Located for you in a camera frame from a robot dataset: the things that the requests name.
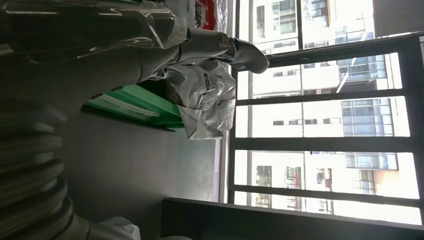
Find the green plastic crate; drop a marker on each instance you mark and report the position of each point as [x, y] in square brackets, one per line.
[142, 106]

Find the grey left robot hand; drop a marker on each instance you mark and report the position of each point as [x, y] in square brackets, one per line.
[99, 49]

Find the grey parcel bag, crumpled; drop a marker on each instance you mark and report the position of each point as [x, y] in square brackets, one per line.
[205, 99]

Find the black window frame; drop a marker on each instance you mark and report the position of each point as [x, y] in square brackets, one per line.
[314, 144]

